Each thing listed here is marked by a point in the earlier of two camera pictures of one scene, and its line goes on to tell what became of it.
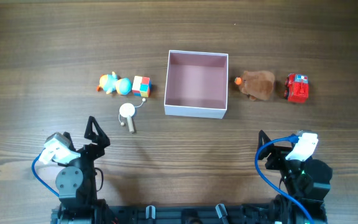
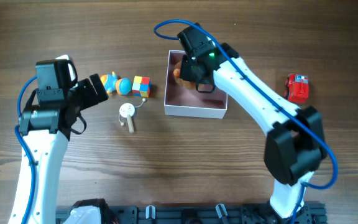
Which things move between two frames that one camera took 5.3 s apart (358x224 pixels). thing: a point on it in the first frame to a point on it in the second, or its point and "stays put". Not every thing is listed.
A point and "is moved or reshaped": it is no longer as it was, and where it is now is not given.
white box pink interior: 196,84 stays put
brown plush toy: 257,84 is moved or reshaped
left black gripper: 100,140 to 91,98
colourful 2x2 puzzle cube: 142,86 stays put
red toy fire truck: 296,88 stays put
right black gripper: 278,154 to 184,73
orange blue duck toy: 112,83 stays put
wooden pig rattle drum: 127,110 stays put
